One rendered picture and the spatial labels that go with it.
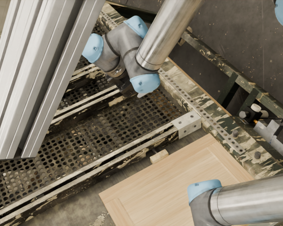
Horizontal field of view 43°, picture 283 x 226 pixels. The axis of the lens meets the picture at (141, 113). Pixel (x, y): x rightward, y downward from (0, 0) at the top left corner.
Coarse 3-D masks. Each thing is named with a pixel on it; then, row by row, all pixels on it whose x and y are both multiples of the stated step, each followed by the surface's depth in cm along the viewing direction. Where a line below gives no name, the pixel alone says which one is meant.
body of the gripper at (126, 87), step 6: (126, 72) 112; (108, 78) 115; (114, 78) 114; (120, 78) 113; (126, 78) 117; (120, 84) 118; (126, 84) 118; (120, 90) 118; (126, 90) 118; (132, 90) 120; (126, 96) 121
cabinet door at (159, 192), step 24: (192, 144) 160; (216, 144) 158; (168, 168) 153; (192, 168) 152; (216, 168) 150; (240, 168) 149; (120, 192) 147; (144, 192) 146; (168, 192) 145; (120, 216) 140; (144, 216) 139; (168, 216) 138
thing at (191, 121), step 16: (192, 112) 166; (160, 128) 161; (176, 128) 160; (192, 128) 165; (128, 144) 157; (144, 144) 156; (160, 144) 160; (112, 160) 152; (128, 160) 155; (80, 176) 149; (96, 176) 150; (48, 192) 147; (64, 192) 146; (16, 208) 143; (32, 208) 142; (48, 208) 147; (0, 224) 138; (16, 224) 143
